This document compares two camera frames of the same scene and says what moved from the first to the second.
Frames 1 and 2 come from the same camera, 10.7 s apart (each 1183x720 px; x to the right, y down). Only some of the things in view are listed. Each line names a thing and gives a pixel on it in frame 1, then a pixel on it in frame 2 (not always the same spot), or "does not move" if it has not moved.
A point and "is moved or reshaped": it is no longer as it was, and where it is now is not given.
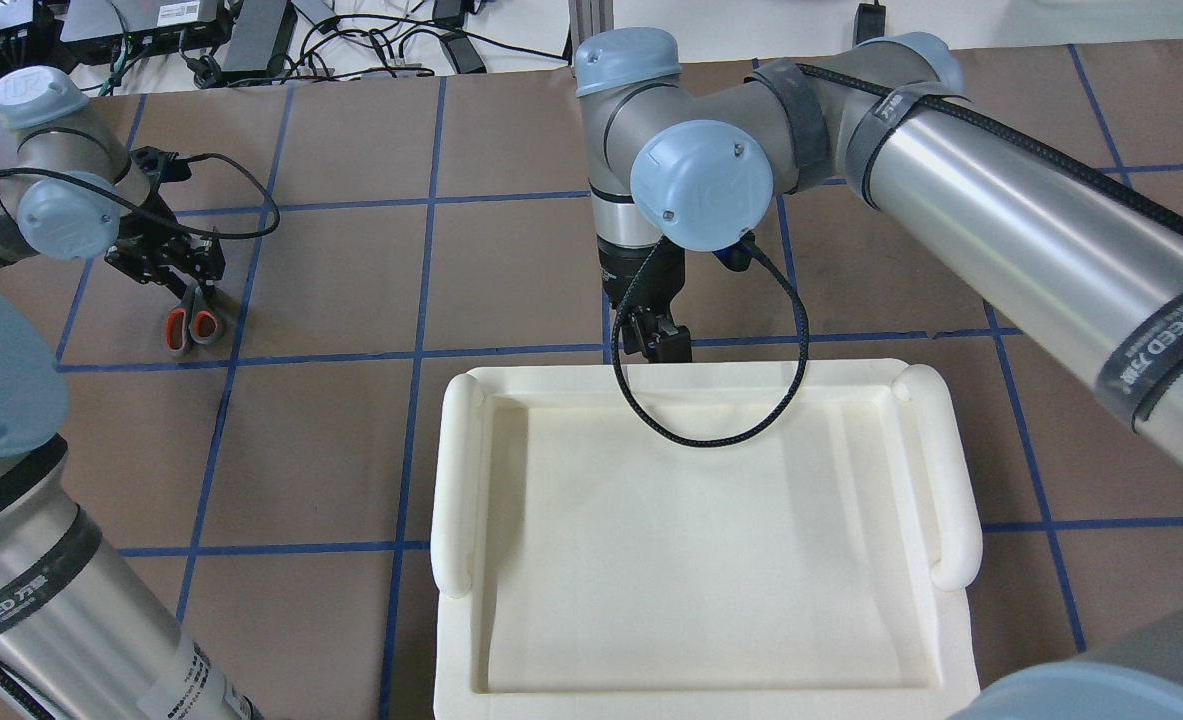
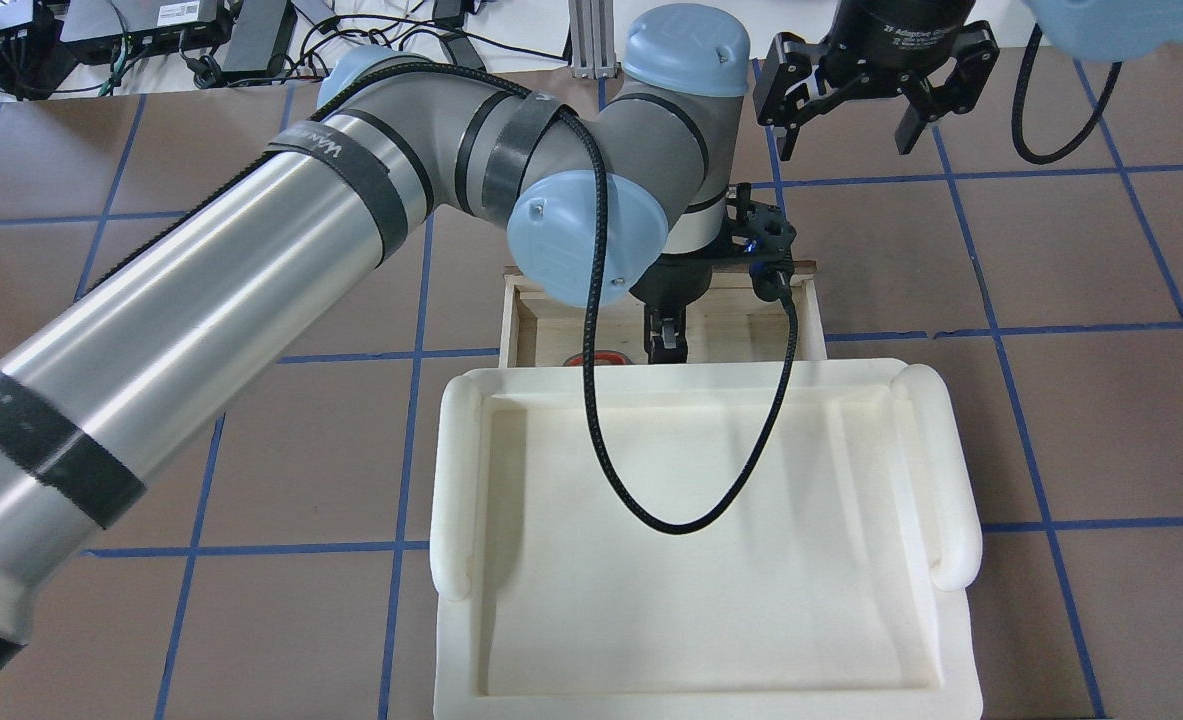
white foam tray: x=588 y=569 does not move
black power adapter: x=259 y=38 does not move
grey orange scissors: x=189 y=320 is moved or reshaped
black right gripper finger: x=634 y=341 -> x=791 y=133
